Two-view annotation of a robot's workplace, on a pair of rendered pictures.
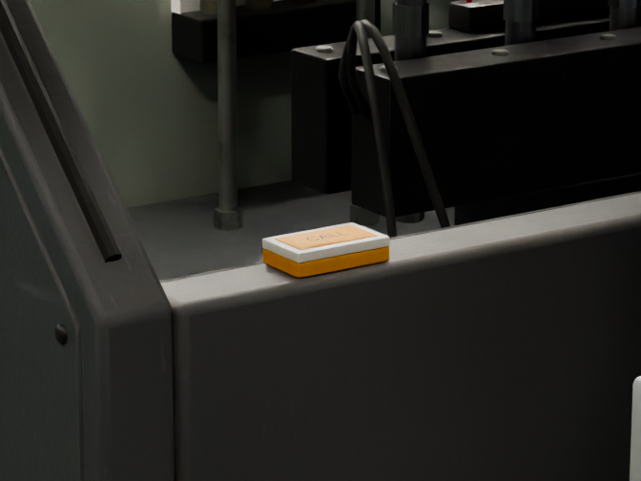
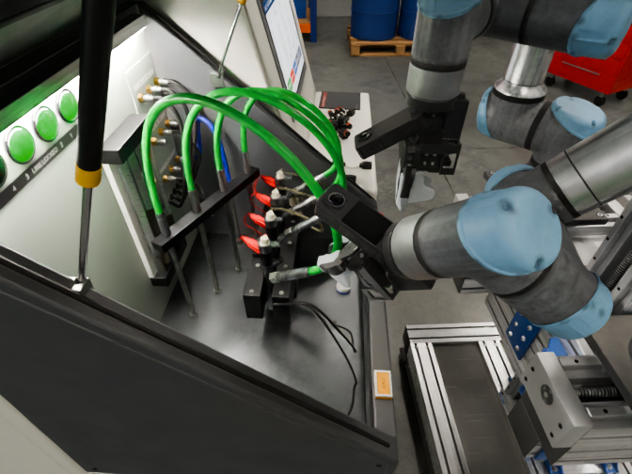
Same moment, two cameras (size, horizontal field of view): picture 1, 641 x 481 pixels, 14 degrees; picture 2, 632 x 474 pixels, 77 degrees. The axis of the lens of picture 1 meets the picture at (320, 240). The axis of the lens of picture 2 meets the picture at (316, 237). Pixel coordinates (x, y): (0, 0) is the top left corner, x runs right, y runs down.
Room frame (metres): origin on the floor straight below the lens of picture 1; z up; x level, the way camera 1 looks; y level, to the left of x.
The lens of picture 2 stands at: (0.98, 0.36, 1.64)
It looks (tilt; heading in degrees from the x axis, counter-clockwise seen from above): 42 degrees down; 307
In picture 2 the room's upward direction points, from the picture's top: straight up
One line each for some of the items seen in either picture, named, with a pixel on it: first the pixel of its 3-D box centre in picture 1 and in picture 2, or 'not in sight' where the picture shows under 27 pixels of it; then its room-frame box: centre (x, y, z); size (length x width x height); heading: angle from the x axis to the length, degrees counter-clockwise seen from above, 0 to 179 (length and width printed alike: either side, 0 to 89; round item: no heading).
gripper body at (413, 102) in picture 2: not in sight; (429, 132); (1.19, -0.20, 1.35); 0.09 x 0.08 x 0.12; 34
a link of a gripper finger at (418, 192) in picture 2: not in sight; (416, 194); (1.18, -0.18, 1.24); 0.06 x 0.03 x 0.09; 34
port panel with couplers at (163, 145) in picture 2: not in sight; (164, 131); (1.78, -0.11, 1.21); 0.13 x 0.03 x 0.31; 124
